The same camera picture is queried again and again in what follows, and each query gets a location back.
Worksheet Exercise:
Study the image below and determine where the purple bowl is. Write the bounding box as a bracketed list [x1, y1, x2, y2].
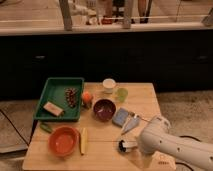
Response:
[93, 99, 116, 122]

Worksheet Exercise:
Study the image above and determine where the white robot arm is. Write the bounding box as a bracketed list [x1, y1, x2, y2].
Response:
[138, 115, 213, 171]

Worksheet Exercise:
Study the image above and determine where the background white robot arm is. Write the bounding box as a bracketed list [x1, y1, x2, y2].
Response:
[68, 0, 97, 19]

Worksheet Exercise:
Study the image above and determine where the orange bowl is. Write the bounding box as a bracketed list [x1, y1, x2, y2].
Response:
[48, 126, 79, 157]

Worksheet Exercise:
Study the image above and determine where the white cup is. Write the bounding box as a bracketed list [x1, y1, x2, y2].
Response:
[102, 78, 116, 94]

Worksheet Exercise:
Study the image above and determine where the green translucent cup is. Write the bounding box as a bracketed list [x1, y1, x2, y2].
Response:
[116, 88, 128, 102]

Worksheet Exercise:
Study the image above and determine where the orange fruit toy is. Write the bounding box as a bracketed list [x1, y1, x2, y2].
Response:
[82, 91, 93, 108]

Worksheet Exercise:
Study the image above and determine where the blue sponge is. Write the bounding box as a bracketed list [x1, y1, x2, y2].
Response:
[112, 108, 129, 127]

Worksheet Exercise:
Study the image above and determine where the bunch of red grapes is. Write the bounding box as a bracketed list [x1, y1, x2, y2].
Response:
[65, 88, 77, 108]

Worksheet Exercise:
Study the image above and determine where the green plastic tray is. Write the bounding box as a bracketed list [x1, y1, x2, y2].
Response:
[34, 77, 84, 122]

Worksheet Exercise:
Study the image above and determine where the yellow corn cob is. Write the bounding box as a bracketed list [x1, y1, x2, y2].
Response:
[80, 128, 88, 155]

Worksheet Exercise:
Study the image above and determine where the green pepper toy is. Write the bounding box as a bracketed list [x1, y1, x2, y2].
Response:
[40, 122, 52, 133]

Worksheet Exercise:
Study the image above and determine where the wooden post right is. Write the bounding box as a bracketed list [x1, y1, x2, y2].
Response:
[122, 0, 133, 29]

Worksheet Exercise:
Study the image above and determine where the wooden post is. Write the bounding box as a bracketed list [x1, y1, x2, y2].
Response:
[59, 0, 72, 31]
[122, 0, 133, 29]

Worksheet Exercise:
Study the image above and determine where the black cable right floor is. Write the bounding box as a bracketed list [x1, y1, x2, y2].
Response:
[174, 134, 202, 171]

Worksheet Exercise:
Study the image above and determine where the black cable floor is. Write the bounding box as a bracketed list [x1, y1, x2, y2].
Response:
[174, 134, 202, 171]
[0, 109, 31, 147]

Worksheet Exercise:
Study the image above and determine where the wooden post left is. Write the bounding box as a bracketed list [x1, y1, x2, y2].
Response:
[59, 0, 72, 31]

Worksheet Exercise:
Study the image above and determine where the black cable left floor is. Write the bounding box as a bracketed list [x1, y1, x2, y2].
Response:
[0, 109, 31, 147]

